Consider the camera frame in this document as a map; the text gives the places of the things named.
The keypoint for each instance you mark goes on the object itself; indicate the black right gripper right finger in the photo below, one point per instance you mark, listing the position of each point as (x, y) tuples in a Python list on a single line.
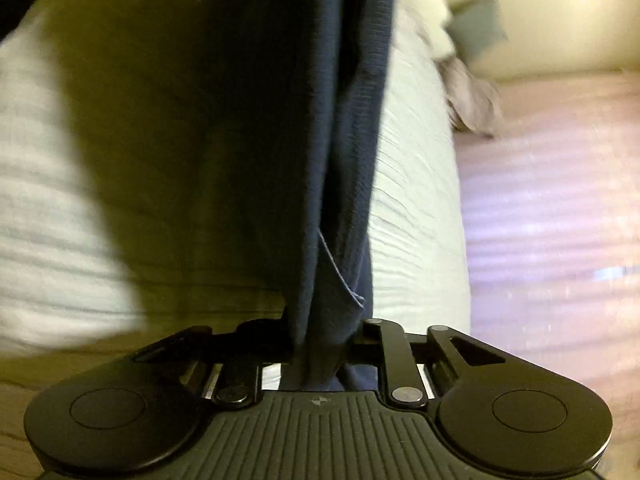
[(384, 345)]

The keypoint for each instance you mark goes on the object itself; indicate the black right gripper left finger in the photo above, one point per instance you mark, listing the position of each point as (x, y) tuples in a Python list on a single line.
[(227, 368)]

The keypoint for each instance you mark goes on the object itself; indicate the navy blue garment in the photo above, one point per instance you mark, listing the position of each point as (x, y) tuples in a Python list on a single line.
[(298, 88)]

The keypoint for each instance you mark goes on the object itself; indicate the white textured bed cover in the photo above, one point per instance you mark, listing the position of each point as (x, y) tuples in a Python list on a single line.
[(117, 225)]

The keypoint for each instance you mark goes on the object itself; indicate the pink pleated curtain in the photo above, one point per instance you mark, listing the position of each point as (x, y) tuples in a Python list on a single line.
[(551, 216)]

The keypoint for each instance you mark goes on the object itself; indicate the lilac crumpled cloth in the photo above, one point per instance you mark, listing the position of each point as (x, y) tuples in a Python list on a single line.
[(474, 104)]

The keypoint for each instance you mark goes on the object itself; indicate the grey cushion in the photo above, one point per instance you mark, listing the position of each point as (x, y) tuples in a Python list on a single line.
[(475, 28)]

